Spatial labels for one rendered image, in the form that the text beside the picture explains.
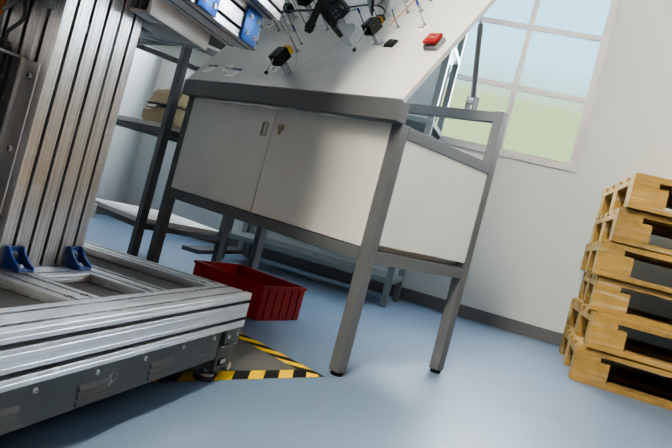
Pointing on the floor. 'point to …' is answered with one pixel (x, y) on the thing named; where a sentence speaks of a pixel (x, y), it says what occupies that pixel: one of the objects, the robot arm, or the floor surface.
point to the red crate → (284, 305)
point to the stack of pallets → (611, 210)
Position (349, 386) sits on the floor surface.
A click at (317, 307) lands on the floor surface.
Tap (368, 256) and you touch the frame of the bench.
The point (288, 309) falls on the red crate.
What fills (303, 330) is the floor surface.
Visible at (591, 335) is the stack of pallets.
